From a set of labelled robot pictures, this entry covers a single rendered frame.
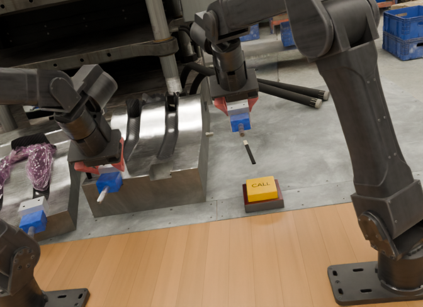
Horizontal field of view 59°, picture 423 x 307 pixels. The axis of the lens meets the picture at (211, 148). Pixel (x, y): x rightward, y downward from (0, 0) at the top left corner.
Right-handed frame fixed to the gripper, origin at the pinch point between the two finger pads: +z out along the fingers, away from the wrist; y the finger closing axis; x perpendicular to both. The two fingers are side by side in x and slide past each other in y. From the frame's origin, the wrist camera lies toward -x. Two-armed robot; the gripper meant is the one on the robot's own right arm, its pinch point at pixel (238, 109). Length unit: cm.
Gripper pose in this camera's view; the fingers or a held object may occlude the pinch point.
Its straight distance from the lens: 87.7
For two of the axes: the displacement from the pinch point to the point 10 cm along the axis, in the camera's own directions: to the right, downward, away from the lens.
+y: -9.8, 1.7, 1.0
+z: 1.8, 5.8, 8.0
